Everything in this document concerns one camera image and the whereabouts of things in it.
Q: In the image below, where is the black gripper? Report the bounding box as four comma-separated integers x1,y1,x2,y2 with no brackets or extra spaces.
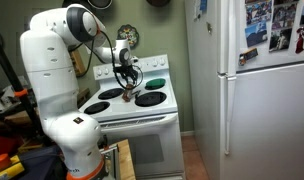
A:
119,63,140,89

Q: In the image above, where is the large black coil burner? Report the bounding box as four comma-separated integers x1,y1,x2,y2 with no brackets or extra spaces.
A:
134,91,168,108
97,87,125,101

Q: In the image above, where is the green pot holder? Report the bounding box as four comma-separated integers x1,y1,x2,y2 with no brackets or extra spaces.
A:
144,77,167,91

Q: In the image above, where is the small black coil burner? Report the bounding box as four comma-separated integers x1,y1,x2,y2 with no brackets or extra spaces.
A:
83,101,111,116

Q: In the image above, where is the white electric stove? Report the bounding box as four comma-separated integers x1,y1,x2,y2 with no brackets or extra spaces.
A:
79,54,186,180

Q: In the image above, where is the wooden box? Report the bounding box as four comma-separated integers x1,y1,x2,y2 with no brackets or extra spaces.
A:
76,87,92,108

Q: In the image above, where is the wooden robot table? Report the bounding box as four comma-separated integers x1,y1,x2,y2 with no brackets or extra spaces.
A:
116,139,137,180

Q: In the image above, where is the dark hanging pan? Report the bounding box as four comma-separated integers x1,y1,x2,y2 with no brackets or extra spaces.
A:
145,0,171,8

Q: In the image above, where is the hanging metal pan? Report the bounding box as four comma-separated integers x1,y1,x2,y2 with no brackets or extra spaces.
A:
86,0,114,10

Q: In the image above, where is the white paper on fridge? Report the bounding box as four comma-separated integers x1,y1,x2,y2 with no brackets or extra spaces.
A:
192,0,201,21

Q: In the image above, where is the blue card on fridge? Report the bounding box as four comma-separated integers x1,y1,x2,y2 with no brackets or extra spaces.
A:
199,0,208,13

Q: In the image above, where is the black tripod with orange clamp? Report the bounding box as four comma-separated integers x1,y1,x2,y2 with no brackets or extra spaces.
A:
0,28,45,136

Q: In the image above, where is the dark blue bag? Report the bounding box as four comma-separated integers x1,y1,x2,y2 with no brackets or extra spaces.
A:
15,144,68,180

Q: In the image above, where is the black clip fridge magnet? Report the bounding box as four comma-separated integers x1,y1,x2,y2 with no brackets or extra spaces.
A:
238,48,259,67

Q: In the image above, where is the blue sky photo on fridge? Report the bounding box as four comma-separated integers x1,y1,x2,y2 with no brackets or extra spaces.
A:
244,21,268,48

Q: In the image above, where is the white refrigerator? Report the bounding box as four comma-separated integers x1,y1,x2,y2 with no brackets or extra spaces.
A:
184,0,304,180

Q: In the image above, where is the red box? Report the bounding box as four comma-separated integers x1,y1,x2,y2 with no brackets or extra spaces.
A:
0,134,20,158

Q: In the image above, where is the group photo on fridge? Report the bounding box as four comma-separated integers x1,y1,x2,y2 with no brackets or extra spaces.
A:
245,0,272,26

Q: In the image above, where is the orange emergency stop button box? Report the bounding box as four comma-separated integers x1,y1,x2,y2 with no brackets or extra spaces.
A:
0,153,26,180

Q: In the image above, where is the dark photo on fridge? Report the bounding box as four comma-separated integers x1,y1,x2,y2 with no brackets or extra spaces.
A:
268,27,293,53

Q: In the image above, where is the grey photo on fridge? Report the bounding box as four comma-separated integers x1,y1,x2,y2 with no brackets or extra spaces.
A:
271,2,297,30

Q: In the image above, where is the red dancer fridge magnet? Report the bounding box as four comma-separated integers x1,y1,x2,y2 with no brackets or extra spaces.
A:
294,26,304,55

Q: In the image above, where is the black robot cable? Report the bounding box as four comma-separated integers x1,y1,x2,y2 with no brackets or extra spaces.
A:
67,29,145,91

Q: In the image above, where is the colourful decorative wall plate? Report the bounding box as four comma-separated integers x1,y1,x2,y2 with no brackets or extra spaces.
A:
116,23,140,48

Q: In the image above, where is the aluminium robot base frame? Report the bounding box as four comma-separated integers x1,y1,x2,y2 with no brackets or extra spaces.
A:
98,143,121,180

